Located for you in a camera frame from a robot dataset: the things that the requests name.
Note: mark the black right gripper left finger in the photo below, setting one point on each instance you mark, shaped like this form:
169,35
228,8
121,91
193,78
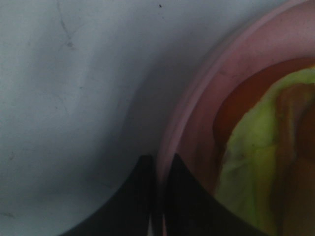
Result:
127,212

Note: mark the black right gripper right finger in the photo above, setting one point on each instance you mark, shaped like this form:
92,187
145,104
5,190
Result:
185,208

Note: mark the sandwich with lettuce and tomato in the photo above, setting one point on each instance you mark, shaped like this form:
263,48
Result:
246,131

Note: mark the pink round plate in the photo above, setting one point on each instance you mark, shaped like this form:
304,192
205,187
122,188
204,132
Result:
285,32

